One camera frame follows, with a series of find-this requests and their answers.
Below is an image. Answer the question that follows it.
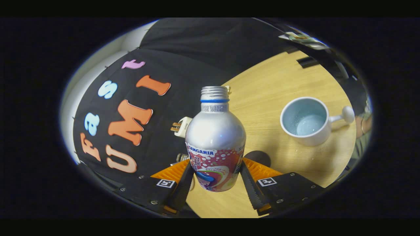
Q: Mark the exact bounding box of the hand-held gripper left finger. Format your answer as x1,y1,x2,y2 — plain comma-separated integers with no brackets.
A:
113,159,196,217

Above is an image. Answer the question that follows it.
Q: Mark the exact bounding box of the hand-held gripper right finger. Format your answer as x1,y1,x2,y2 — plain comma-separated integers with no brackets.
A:
240,158,326,216

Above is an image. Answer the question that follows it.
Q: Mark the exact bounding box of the dark brown round coaster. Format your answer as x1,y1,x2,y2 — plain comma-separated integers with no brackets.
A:
244,150,272,167

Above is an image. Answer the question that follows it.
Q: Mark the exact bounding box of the silver juice bottle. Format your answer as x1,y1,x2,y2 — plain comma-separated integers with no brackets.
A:
185,86,246,192

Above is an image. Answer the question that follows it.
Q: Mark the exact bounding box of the white cup with blue inside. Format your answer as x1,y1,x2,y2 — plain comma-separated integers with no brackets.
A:
280,96,355,147

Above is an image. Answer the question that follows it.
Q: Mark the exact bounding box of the white toaster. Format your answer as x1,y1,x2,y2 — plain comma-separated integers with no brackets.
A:
171,116,193,137

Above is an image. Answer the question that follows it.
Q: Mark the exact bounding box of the wooden table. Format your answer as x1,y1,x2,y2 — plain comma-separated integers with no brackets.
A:
185,50,358,218

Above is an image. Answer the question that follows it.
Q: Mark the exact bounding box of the black backdrop cloth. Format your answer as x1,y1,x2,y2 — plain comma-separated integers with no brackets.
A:
73,18,328,218

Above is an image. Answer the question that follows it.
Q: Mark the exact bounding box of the metal wire caddy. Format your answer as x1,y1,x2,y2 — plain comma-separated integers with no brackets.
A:
171,153,190,166

